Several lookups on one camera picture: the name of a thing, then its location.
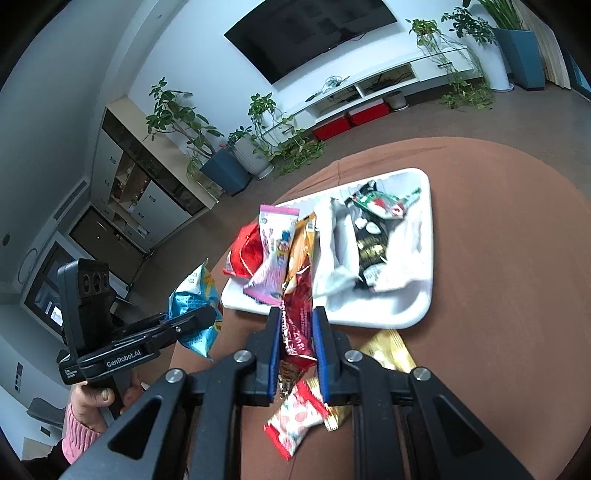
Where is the broad-leaf plant blue pot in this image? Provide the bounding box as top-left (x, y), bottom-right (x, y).
top-left (475, 0), bottom-right (546, 89)

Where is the wooden slat panel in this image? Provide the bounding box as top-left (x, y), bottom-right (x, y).
top-left (522, 0), bottom-right (573, 88)

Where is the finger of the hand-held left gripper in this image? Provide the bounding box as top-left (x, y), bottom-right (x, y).
top-left (113, 313), bottom-right (169, 335)
top-left (139, 305), bottom-right (218, 347)

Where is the pink snack packet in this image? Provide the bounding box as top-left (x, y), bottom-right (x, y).
top-left (243, 204), bottom-right (301, 305)

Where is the wood glass display cabinet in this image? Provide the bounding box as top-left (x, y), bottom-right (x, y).
top-left (90, 107), bottom-right (220, 250)

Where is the red white snack packet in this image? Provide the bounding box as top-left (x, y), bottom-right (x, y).
top-left (263, 378), bottom-right (326, 461)

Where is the red storage box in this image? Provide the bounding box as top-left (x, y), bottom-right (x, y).
top-left (313, 115), bottom-right (352, 140)
top-left (348, 102), bottom-right (391, 126)

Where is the white plastic tray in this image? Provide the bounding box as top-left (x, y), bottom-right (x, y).
top-left (221, 167), bottom-right (435, 329)

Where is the person's left hand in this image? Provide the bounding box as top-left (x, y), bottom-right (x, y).
top-left (69, 373), bottom-right (151, 435)

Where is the leafy plant tall white pot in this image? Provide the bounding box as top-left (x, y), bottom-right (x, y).
top-left (441, 7), bottom-right (511, 92)

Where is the person's left forearm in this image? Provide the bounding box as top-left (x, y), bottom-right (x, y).
top-left (21, 404), bottom-right (102, 472)

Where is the tall tree blue pot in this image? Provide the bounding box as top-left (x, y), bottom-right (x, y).
top-left (147, 78), bottom-right (252, 195)

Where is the black gold snack packet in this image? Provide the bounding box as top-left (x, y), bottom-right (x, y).
top-left (348, 182), bottom-right (393, 289)

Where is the white television cabinet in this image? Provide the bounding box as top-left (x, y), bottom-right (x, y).
top-left (265, 46), bottom-right (485, 139)

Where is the trailing pothos plant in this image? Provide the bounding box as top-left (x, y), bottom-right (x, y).
top-left (248, 92), bottom-right (326, 176)

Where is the green red snack packet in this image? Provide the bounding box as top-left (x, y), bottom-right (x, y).
top-left (351, 187), bottom-right (423, 220)

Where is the plant in white ribbed pot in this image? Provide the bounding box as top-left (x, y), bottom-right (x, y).
top-left (226, 127), bottom-right (275, 180)

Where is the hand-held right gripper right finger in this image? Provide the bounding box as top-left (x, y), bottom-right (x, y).
top-left (311, 307), bottom-right (532, 480)

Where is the light blue snack packet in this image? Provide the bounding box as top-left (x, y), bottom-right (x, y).
top-left (167, 263), bottom-right (223, 361)

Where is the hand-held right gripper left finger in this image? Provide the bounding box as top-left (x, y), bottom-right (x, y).
top-left (62, 307), bottom-right (282, 480)

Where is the orange snack packet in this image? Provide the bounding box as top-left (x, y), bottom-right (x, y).
top-left (284, 212), bottom-right (319, 289)

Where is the hanging vine plant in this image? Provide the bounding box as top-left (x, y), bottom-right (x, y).
top-left (406, 18), bottom-right (495, 112)

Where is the black wall television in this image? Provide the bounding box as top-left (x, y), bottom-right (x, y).
top-left (224, 0), bottom-right (399, 85)

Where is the dark red snack packet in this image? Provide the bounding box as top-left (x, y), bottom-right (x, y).
top-left (277, 265), bottom-right (319, 400)

